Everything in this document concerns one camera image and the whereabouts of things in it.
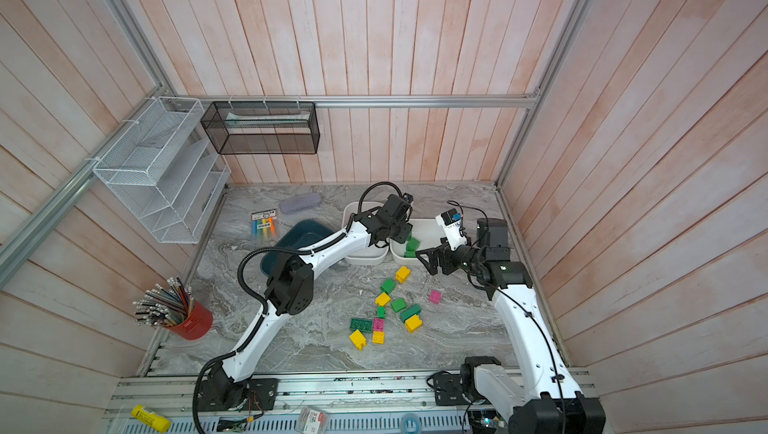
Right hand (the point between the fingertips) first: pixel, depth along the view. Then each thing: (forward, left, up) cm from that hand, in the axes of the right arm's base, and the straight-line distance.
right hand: (433, 245), depth 78 cm
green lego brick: (+9, +4, -19) cm, 21 cm away
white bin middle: (+7, +15, -15) cm, 23 cm away
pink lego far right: (-6, -3, -19) cm, 20 cm away
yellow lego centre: (-7, +13, -20) cm, 25 cm away
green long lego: (-11, +5, -18) cm, 22 cm away
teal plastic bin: (+14, +44, -17) cm, 49 cm away
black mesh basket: (+44, +56, +6) cm, 72 cm away
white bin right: (+17, -2, -18) cm, 25 cm away
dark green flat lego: (-15, +19, -19) cm, 31 cm away
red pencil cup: (-14, +69, -9) cm, 71 cm away
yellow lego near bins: (+1, +7, -18) cm, 20 cm away
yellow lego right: (-14, +4, -19) cm, 24 cm away
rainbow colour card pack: (+20, +57, -19) cm, 64 cm away
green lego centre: (-8, +8, -20) cm, 23 cm away
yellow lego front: (-19, +20, -18) cm, 33 cm away
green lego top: (+12, +4, -18) cm, 22 cm away
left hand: (+15, +7, -13) cm, 21 cm away
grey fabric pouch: (+29, +46, -17) cm, 57 cm away
